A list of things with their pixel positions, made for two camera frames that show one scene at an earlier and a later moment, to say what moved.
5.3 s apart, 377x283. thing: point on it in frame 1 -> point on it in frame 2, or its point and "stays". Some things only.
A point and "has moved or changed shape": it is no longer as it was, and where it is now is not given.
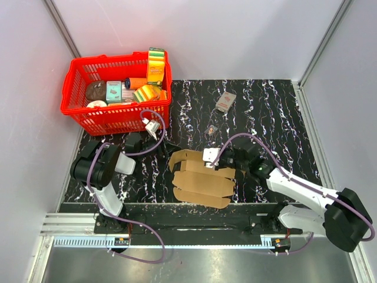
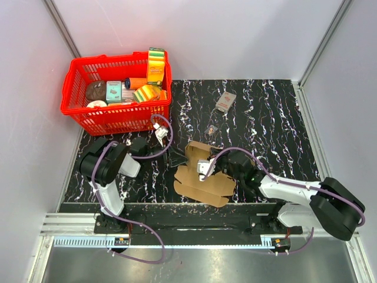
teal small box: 113,91 stays
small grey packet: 225,102 stays
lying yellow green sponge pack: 146,93 stays
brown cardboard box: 197,184 has moved or changed shape
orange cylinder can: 135,83 stays
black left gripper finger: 169,148 -> 177,159
